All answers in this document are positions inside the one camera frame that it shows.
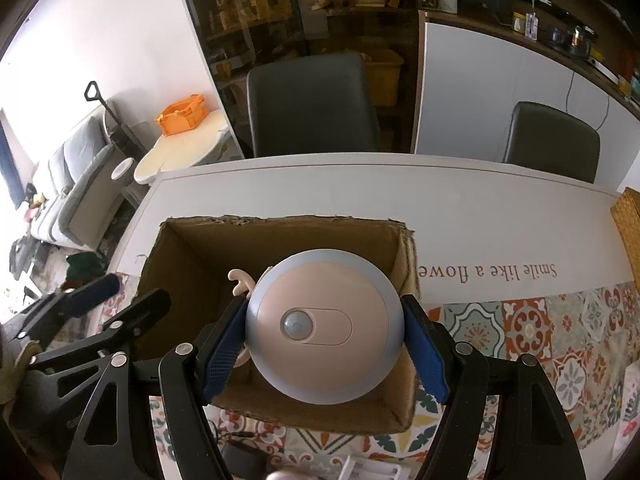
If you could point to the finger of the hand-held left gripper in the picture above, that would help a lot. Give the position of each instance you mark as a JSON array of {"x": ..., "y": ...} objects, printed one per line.
[
  {"x": 92, "y": 290},
  {"x": 145, "y": 310}
]

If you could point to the peach plastic hook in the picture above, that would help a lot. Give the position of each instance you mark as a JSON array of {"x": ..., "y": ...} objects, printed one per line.
[{"x": 240, "y": 276}]

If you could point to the glass door cabinet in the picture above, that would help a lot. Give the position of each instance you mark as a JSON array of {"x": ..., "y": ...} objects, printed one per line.
[{"x": 300, "y": 35}]

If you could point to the patterned tablecloth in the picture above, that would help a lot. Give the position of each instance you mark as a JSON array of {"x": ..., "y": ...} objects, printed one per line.
[{"x": 525, "y": 320}]

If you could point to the person's left hand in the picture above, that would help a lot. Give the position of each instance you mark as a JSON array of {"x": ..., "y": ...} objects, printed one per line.
[{"x": 22, "y": 360}]

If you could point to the white printed packet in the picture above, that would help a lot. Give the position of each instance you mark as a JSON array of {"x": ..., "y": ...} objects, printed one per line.
[{"x": 627, "y": 435}]

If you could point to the cardboard box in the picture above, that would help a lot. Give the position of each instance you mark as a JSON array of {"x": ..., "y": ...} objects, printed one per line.
[{"x": 190, "y": 285}]

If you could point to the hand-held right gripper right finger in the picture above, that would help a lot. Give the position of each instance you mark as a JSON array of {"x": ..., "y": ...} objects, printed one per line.
[{"x": 425, "y": 355}]

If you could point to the orange plastic crate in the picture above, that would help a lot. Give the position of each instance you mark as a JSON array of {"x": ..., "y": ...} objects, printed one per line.
[{"x": 181, "y": 115}]

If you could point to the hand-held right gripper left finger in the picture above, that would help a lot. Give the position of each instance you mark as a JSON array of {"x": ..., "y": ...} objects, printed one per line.
[{"x": 220, "y": 355}]

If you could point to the glass jar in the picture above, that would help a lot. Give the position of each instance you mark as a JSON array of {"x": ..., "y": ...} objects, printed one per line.
[{"x": 570, "y": 37}]

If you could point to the woven wicker box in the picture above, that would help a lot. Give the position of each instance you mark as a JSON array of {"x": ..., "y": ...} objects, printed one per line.
[{"x": 627, "y": 230}]

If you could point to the white battery charger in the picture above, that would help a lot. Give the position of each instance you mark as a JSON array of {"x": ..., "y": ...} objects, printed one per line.
[{"x": 370, "y": 470}]

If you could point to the cream flower-shaped table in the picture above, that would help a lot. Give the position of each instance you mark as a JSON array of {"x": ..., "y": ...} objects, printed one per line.
[{"x": 180, "y": 147}]

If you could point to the dark grey chair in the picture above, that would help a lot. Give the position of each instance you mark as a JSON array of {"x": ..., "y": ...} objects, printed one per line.
[
  {"x": 550, "y": 135},
  {"x": 310, "y": 105}
]

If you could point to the yellow storage bin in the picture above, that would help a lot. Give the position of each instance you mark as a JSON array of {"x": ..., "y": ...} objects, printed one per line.
[{"x": 382, "y": 77}]

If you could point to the small yellow-lid bottle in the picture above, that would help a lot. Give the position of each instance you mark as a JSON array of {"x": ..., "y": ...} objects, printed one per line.
[{"x": 518, "y": 22}]

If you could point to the white and blue carton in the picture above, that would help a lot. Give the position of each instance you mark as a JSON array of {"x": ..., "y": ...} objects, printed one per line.
[{"x": 532, "y": 25}]

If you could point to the round sensor night light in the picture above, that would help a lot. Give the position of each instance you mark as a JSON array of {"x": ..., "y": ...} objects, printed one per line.
[{"x": 320, "y": 325}]

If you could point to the grey sofa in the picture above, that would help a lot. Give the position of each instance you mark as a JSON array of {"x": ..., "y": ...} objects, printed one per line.
[{"x": 75, "y": 180}]

